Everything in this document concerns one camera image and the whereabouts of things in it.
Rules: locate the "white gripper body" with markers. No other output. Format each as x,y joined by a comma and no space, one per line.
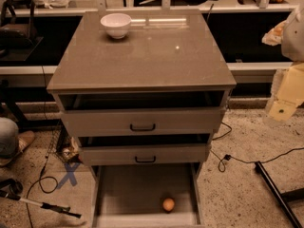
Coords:
294,38

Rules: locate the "orange fruit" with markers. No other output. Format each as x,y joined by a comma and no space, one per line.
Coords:
168,205

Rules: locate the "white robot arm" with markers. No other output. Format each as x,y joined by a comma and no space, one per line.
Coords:
290,35

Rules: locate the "middle grey drawer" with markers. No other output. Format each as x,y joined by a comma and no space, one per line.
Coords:
144,149

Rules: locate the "grey drawer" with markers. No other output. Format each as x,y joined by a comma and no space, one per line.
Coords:
144,149
138,113
131,196

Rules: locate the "top grey drawer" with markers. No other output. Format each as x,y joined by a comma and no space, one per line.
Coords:
138,113

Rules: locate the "grey drawer cabinet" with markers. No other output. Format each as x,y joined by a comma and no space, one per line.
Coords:
164,51

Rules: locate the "bottom grey drawer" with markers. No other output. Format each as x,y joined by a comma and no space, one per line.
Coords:
131,196

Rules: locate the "black metal stand leg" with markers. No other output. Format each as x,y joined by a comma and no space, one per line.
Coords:
284,199

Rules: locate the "white ceramic bowl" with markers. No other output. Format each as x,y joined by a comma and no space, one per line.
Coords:
116,25

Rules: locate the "blue tape cross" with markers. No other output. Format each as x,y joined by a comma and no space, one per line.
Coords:
70,175

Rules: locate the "tan shoe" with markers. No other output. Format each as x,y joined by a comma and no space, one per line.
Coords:
25,140

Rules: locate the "black chair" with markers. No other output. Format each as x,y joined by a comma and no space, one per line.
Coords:
17,41

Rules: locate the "person knee in jeans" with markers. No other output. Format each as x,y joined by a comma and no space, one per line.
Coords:
8,136

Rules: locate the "grabber stick tool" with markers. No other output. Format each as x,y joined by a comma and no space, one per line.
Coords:
11,189

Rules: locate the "wire basket with clutter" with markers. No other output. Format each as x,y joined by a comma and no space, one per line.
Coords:
62,146

